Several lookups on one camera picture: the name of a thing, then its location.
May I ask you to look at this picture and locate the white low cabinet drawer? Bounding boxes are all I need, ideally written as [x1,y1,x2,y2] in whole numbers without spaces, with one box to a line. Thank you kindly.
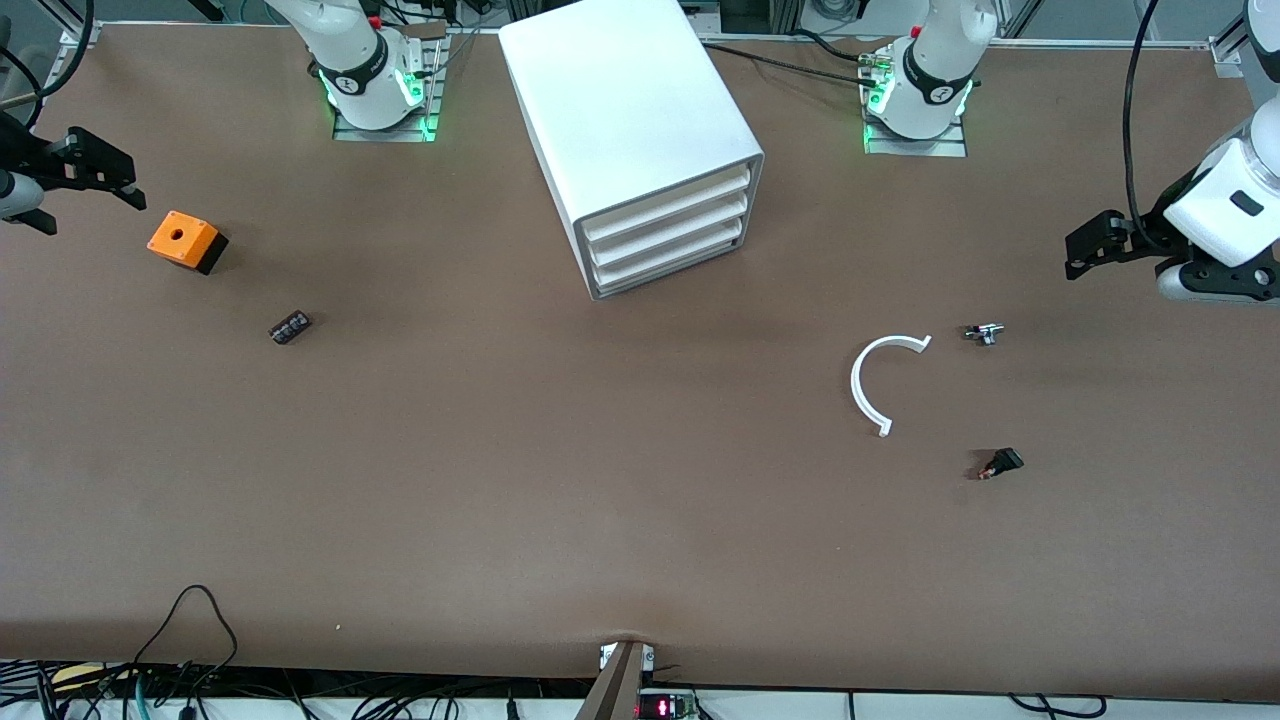
[592,220,744,296]

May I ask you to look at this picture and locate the device with red display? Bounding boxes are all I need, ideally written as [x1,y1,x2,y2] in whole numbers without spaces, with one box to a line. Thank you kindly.
[637,688,699,720]

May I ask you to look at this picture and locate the orange button enclosure box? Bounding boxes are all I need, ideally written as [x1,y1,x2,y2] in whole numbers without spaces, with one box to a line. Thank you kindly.
[147,210,230,276]

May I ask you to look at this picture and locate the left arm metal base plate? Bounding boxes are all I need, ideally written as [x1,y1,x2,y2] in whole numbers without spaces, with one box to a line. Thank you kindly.
[862,45,969,158]

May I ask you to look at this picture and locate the white curved plastic bracket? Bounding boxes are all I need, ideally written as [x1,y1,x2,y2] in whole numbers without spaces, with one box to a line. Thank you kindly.
[850,334,933,438]

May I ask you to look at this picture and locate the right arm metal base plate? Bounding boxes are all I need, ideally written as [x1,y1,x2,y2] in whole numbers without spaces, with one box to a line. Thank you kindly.
[332,25,442,143]

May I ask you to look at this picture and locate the short black table cable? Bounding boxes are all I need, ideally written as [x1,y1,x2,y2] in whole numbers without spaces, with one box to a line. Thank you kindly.
[793,28,867,61]

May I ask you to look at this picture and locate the long black table cable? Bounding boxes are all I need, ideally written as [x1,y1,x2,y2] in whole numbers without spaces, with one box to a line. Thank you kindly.
[700,42,883,89]

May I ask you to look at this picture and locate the black curved floor cable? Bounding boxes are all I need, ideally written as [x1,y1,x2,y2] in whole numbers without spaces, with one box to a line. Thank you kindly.
[1008,693,1107,720]

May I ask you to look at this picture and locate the black looped cable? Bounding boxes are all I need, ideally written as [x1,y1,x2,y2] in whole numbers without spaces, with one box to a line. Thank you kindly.
[130,585,241,701]

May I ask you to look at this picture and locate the tangled cable bundle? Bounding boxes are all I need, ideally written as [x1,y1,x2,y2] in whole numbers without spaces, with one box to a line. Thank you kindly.
[0,655,601,720]

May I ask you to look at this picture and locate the brown camera post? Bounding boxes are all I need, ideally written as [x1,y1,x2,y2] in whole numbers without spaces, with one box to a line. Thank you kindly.
[575,640,646,720]

